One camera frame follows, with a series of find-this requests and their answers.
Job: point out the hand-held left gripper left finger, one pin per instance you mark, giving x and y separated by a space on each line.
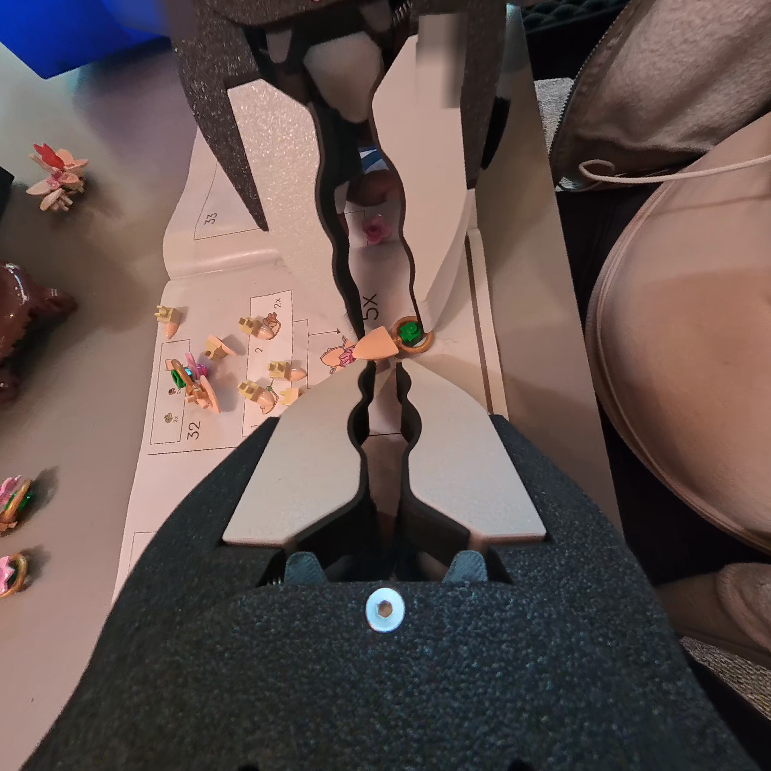
301 475

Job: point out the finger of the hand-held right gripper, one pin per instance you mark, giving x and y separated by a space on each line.
284 180
434 210

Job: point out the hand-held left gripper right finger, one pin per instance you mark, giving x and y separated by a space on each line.
470 475

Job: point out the small pink flower stud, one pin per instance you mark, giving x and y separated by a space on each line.
376 229

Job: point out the peach petal brick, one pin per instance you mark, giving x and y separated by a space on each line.
376 344

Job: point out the small tan clip brick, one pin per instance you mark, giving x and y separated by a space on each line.
289 395

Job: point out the white instruction booklet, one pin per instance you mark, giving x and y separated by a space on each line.
181 469

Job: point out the blue storage box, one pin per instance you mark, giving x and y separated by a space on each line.
73 30

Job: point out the red and pink flower cluster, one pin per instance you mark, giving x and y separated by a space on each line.
57 180

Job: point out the black mesh chair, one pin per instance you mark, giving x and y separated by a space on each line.
561 14

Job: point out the pink flower with green stud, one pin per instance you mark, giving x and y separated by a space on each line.
14 499

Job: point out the glossy brown pot base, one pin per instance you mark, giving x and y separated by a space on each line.
24 319

